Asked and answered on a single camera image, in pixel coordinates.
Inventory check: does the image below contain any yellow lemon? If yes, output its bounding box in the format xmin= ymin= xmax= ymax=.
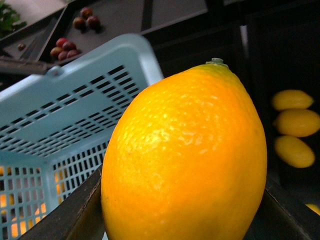
xmin=271 ymin=89 xmax=314 ymax=111
xmin=274 ymin=135 xmax=316 ymax=169
xmin=273 ymin=108 xmax=320 ymax=138
xmin=101 ymin=60 xmax=267 ymax=240

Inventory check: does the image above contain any yellow lemon in crate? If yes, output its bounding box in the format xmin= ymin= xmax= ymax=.
xmin=273 ymin=108 xmax=320 ymax=138
xmin=274 ymin=135 xmax=316 ymax=169
xmin=271 ymin=89 xmax=314 ymax=111

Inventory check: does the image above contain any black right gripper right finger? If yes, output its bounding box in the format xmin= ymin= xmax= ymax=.
xmin=246 ymin=186 xmax=320 ymax=240

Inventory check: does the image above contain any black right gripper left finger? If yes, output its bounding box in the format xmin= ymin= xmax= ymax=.
xmin=20 ymin=166 xmax=105 ymax=240

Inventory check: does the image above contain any black lemon crate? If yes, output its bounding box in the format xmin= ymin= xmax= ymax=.
xmin=149 ymin=0 xmax=320 ymax=240

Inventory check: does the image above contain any light blue plastic basket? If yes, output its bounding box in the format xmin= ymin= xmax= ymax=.
xmin=0 ymin=33 xmax=163 ymax=240

